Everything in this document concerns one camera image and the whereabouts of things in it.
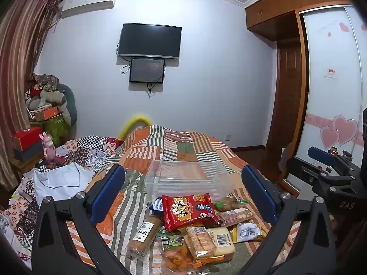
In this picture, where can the green-edged round cake packet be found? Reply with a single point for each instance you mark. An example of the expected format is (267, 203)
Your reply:
(230, 203)

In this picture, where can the wooden overhead cabinet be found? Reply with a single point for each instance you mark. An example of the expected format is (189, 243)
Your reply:
(275, 11)

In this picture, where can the pale yellow cake packet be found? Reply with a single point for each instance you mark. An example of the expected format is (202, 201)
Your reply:
(225, 243)

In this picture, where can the long brown biscuit packet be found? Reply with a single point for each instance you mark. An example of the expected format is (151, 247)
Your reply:
(144, 236)

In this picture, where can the black wall television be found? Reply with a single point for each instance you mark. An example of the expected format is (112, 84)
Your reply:
(149, 40)

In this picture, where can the white cloth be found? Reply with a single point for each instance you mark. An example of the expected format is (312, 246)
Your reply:
(61, 182)

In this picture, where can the small yellow packet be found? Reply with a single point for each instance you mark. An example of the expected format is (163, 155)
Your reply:
(248, 232)

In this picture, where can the blue-edged snack packet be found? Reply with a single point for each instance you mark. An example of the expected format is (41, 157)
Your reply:
(156, 205)

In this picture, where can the small black monitor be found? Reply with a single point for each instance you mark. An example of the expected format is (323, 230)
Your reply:
(146, 70)

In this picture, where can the striped curtain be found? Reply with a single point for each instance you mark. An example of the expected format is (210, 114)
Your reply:
(20, 63)

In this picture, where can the clear dried meat packet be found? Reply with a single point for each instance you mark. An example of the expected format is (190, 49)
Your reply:
(236, 217)

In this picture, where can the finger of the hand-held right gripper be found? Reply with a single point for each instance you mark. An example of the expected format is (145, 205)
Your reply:
(324, 155)
(304, 169)

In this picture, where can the pink doll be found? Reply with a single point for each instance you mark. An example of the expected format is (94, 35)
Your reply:
(49, 149)

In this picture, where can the yellow foam tube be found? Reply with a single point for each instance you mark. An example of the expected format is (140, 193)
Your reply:
(129, 124)

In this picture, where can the brown wooden door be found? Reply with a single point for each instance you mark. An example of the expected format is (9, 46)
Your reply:
(288, 97)

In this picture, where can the patterned cloth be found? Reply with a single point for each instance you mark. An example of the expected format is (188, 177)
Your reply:
(46, 81)

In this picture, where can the floral cloth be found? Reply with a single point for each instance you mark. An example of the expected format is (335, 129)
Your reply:
(17, 214)

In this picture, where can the checkered patchwork blanket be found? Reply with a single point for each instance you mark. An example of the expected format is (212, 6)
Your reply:
(89, 151)

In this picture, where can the grey cloth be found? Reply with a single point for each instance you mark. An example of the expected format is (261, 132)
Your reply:
(284, 163)

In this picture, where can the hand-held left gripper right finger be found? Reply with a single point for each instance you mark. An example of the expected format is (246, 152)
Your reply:
(259, 194)

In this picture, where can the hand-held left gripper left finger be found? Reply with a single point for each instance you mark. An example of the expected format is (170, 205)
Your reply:
(110, 189)

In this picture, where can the clear plastic container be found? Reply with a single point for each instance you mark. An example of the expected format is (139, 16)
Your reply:
(183, 177)

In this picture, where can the red box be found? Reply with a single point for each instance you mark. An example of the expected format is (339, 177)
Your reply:
(25, 139)

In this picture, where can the rice cracker packet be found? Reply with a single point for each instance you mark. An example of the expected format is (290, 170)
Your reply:
(200, 242)

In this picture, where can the white air conditioner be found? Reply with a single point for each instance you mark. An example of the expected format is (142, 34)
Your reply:
(86, 4)

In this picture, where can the grey box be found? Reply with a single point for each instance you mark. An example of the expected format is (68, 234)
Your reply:
(28, 153)

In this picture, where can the red snack packet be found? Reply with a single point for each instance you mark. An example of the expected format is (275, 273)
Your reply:
(189, 212)

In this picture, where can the orange fried snack packet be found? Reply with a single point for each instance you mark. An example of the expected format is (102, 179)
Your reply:
(175, 255)

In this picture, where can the orange box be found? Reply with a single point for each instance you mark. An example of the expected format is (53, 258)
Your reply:
(46, 113)

